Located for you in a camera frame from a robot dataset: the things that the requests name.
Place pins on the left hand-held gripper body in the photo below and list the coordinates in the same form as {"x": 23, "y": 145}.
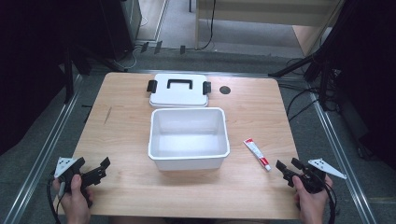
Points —
{"x": 64, "y": 165}

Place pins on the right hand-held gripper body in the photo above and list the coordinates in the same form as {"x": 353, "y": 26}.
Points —
{"x": 314, "y": 179}

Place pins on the white and red ointment tube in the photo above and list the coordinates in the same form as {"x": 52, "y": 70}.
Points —
{"x": 257, "y": 154}

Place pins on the white plastic storage box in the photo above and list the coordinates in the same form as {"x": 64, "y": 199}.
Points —
{"x": 188, "y": 140}

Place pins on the person's right hand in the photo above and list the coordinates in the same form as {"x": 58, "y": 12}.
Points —
{"x": 311, "y": 203}

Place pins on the person's left hand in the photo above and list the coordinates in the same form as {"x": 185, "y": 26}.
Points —
{"x": 74, "y": 202}

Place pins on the black metal stand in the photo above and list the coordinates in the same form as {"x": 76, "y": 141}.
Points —
{"x": 68, "y": 77}

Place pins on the round grey table grommet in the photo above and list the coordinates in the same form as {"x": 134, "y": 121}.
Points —
{"x": 225, "y": 90}

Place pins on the black tripod stand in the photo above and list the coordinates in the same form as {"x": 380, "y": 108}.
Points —
{"x": 314, "y": 59}

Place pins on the black cabinet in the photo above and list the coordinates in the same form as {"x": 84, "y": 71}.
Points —
{"x": 120, "y": 28}

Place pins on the light wooden furniture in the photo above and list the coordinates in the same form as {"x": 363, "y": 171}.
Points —
{"x": 267, "y": 14}

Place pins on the metal floor rail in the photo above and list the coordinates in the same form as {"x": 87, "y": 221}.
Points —
{"x": 40, "y": 158}
{"x": 339, "y": 155}

